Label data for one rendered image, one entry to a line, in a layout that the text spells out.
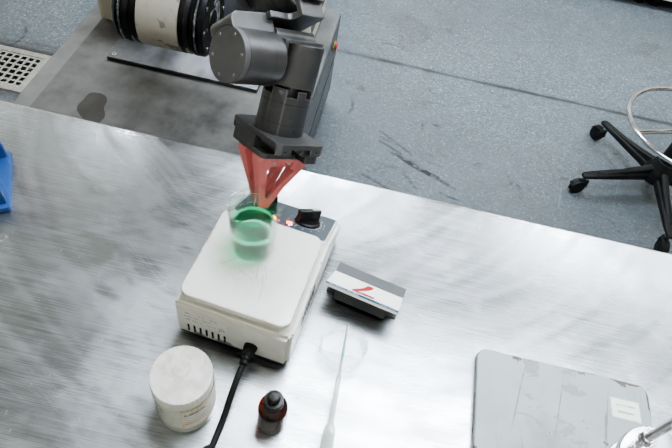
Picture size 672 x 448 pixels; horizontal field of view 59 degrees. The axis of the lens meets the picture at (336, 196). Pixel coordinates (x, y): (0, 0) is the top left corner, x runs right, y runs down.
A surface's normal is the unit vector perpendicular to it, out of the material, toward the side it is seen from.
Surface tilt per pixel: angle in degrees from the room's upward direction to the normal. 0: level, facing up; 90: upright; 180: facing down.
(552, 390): 0
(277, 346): 90
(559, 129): 0
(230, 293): 0
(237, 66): 64
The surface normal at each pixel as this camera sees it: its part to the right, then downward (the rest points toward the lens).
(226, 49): -0.65, 0.10
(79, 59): 0.12, -0.64
